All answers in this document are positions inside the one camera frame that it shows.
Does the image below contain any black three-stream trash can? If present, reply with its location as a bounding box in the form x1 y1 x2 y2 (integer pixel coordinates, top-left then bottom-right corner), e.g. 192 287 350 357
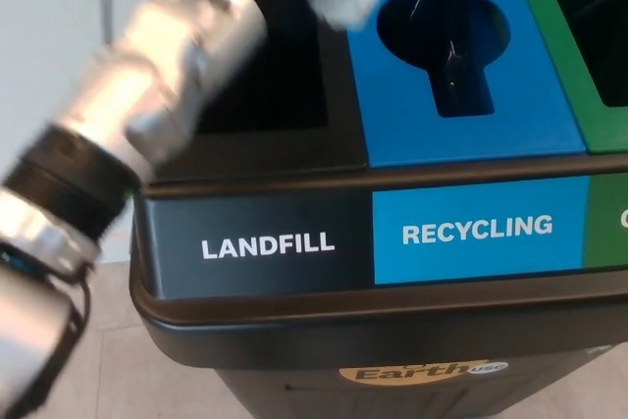
128 0 628 419

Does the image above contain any black landfill lid panel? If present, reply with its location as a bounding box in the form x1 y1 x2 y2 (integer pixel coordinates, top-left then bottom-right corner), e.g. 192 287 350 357
145 0 369 184

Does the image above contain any green compost lid panel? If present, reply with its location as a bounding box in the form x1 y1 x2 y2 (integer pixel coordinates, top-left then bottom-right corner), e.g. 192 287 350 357
504 0 628 156

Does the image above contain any blue recycling lid panel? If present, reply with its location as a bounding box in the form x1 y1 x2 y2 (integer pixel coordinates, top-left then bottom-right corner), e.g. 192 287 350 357
344 0 588 169

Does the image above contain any black landfill label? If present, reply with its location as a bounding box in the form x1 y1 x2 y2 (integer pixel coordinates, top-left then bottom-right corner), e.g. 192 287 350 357
140 190 376 300

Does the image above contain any blue recycling label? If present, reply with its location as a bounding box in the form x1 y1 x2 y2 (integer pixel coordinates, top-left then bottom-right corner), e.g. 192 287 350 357
371 176 591 287

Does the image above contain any round yellow Asgmt Earth sticker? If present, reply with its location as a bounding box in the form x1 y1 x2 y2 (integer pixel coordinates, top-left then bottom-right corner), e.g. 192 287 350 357
338 361 473 385

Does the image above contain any green compost label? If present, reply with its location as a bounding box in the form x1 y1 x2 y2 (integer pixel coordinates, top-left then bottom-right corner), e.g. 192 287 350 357
582 171 628 271

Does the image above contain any small white USC sticker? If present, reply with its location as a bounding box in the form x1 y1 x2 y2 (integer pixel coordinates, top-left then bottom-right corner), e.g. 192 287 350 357
468 360 509 376

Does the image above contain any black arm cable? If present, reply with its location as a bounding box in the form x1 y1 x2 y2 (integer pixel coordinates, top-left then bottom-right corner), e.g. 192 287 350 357
42 260 95 357

